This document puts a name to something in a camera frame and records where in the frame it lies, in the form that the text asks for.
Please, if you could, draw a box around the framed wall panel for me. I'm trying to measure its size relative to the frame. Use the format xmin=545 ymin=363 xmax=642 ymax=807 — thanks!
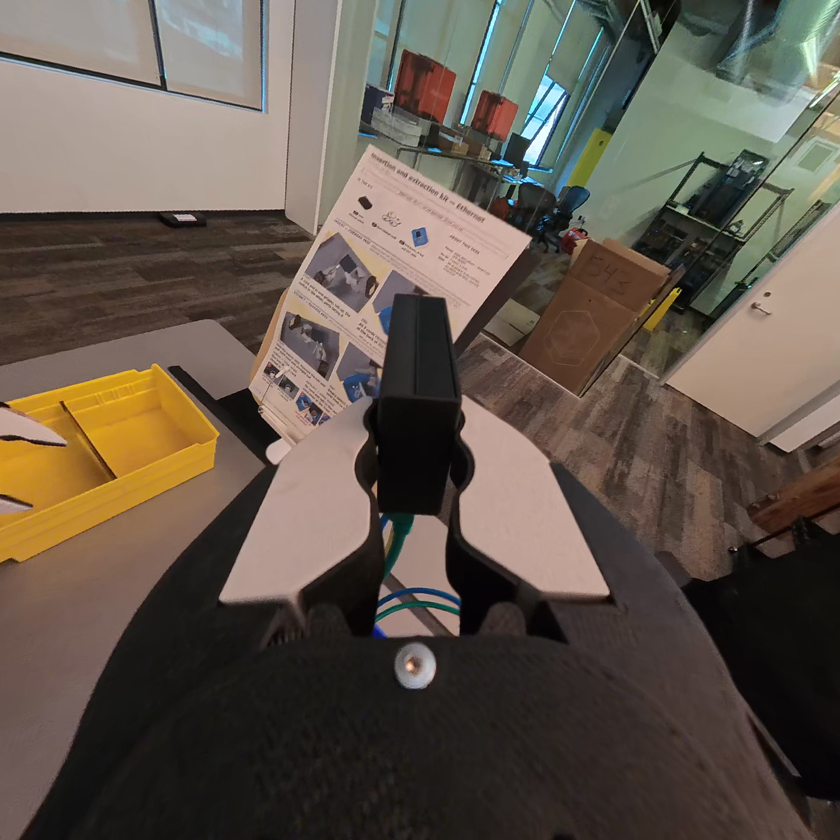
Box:
xmin=0 ymin=0 xmax=270 ymax=114

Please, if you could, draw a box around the wooden instruction board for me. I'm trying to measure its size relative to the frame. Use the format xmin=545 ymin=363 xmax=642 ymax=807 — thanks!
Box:
xmin=248 ymin=143 xmax=534 ymax=448

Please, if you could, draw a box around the wooden bench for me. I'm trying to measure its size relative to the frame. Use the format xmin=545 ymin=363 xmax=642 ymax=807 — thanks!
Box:
xmin=748 ymin=455 xmax=840 ymax=536

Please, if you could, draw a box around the blue ethernet cable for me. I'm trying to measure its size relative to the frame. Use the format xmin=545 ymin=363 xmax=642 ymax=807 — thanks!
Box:
xmin=371 ymin=586 xmax=462 ymax=641

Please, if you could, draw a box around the blue office chair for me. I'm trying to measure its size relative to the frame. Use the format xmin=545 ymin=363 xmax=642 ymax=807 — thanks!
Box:
xmin=554 ymin=185 xmax=592 ymax=232

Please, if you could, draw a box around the large orange 3D printer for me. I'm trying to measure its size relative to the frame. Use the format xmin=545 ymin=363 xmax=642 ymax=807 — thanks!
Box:
xmin=394 ymin=49 xmax=458 ymax=123

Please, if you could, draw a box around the green ethernet cable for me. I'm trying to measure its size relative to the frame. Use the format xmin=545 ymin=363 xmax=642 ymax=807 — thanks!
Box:
xmin=373 ymin=512 xmax=462 ymax=639

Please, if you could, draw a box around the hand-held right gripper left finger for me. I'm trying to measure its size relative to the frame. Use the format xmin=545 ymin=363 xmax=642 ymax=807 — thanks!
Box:
xmin=218 ymin=395 xmax=387 ymax=636

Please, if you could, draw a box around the cardboard box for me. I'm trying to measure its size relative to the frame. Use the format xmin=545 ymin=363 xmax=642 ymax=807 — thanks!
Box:
xmin=518 ymin=238 xmax=672 ymax=398

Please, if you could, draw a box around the black wire shelf rack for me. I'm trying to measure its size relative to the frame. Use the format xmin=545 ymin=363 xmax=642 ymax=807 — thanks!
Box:
xmin=640 ymin=150 xmax=794 ymax=317

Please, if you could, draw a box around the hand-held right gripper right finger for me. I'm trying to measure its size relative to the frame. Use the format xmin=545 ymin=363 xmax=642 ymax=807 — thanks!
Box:
xmin=446 ymin=403 xmax=613 ymax=634

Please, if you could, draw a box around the metal table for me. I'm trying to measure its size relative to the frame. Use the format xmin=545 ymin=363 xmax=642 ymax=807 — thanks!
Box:
xmin=357 ymin=121 xmax=526 ymax=198

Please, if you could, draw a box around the black office chair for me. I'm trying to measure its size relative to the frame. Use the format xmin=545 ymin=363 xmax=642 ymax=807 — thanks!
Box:
xmin=511 ymin=182 xmax=559 ymax=253

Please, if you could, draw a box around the yellow pillar guard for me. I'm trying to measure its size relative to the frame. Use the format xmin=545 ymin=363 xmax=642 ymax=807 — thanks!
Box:
xmin=567 ymin=128 xmax=614 ymax=193

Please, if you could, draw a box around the yellow plastic bin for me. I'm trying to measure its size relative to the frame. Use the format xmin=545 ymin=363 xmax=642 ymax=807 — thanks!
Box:
xmin=0 ymin=363 xmax=219 ymax=564

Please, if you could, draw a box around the dark cloth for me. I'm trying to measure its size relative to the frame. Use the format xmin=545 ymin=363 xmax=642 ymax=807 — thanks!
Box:
xmin=682 ymin=518 xmax=840 ymax=803

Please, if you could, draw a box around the white door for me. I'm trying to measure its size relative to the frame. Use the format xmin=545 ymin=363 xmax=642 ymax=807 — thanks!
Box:
xmin=661 ymin=203 xmax=840 ymax=455

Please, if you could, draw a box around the small orange 3D printer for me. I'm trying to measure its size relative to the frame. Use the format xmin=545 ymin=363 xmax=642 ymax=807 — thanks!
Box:
xmin=471 ymin=90 xmax=521 ymax=140

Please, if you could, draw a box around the black ethernet switch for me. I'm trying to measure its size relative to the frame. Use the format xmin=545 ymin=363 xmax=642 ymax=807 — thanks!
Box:
xmin=377 ymin=294 xmax=462 ymax=517

